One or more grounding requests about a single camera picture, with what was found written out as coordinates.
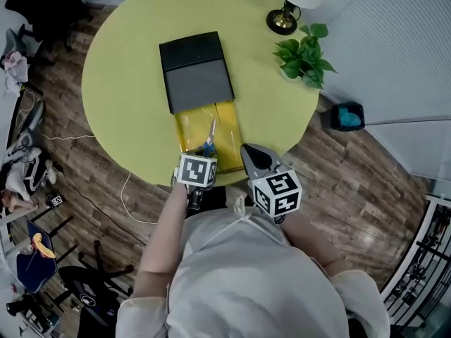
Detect black box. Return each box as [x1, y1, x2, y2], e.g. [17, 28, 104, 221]
[158, 30, 246, 175]

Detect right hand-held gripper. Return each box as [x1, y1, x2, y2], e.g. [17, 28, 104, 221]
[240, 143, 304, 225]

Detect person's left forearm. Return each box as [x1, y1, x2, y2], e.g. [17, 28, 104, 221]
[135, 183, 190, 298]

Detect white cable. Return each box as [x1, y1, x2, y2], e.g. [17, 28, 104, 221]
[39, 131, 159, 225]

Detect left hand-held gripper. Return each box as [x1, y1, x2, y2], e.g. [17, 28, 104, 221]
[172, 152, 218, 211]

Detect black swivel chair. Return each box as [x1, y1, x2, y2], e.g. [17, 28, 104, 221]
[57, 239, 135, 327]

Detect yellow-green round tablecloth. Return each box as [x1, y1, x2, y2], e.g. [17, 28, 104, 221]
[80, 0, 321, 189]

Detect person's white shirt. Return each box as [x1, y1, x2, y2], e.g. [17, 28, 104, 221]
[116, 195, 391, 338]

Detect black trash bin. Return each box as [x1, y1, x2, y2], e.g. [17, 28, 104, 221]
[330, 100, 366, 132]

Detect blue-handled scissors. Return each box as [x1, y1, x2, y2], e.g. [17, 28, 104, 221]
[199, 118, 218, 158]

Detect green potted plant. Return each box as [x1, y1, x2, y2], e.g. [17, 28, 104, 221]
[272, 22, 338, 90]

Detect teal crumpled bag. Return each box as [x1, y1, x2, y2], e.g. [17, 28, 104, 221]
[339, 106, 362, 128]

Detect white pink cloth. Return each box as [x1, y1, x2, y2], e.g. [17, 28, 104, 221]
[0, 49, 30, 97]

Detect white frame shelf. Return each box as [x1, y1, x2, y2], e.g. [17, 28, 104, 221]
[379, 194, 451, 327]

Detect person's right forearm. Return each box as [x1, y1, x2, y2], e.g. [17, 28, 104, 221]
[280, 211, 349, 278]

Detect yellow toy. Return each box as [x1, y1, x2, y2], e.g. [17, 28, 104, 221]
[30, 233, 57, 259]

